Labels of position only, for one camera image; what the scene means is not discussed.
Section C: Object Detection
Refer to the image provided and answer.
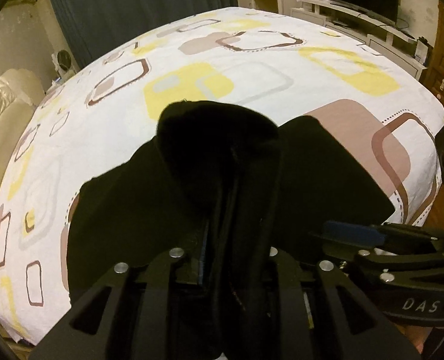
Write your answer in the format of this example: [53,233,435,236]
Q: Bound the dark grey curtain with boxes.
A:
[42,0,241,70]

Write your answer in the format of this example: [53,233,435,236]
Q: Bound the white television stand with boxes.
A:
[289,0,428,81]

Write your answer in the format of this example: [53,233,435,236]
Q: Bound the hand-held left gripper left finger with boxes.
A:
[31,228,222,360]

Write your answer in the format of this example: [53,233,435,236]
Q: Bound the cream tufted headboard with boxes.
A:
[0,68,46,211]

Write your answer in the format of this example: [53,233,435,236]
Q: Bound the small white box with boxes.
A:
[416,40,431,64]

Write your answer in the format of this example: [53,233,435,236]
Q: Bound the patterned bed sheet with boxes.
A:
[0,5,444,347]

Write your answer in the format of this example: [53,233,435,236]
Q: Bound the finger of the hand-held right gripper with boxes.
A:
[308,220,444,256]
[338,249,444,321]

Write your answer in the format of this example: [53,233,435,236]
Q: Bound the black pants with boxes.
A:
[66,99,395,360]

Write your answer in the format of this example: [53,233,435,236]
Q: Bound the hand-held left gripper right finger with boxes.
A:
[252,247,421,360]

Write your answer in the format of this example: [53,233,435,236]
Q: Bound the small desk fan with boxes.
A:
[53,49,74,79]

